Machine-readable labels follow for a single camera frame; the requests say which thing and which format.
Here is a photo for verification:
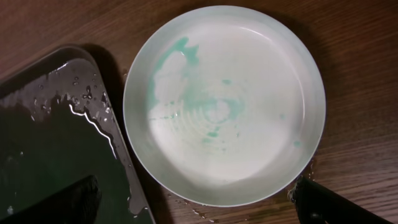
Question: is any large dark green tray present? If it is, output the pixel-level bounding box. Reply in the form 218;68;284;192
1;45;154;223

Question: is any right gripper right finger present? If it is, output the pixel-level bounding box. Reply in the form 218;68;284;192
290;177;391;224

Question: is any white plate stained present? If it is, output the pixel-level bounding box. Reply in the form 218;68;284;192
123;6;326;207

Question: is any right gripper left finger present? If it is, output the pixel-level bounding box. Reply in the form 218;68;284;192
1;175;102;224

